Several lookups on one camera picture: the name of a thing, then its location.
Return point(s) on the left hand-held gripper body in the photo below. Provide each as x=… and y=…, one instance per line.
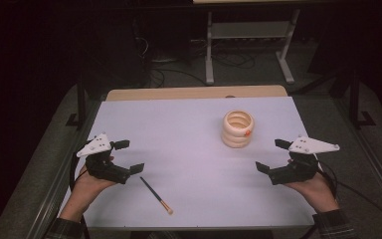
x=107, y=171

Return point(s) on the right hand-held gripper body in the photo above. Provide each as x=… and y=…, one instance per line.
x=291, y=172

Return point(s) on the cream ringed brush holder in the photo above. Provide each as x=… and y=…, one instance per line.
x=237, y=134

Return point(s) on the person's left hand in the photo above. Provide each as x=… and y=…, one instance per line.
x=88, y=189

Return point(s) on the person's right hand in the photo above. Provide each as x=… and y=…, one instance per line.
x=315, y=191

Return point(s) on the black metal stand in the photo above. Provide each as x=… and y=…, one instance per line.
x=355, y=103
x=81, y=106

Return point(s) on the white table mat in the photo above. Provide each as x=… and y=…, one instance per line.
x=185, y=139

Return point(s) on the wooden table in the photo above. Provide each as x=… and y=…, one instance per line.
x=195, y=92

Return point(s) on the aluminium rail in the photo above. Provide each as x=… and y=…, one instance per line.
x=56, y=186
x=374, y=166

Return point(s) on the white metal desk frame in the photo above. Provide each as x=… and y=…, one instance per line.
x=250, y=30

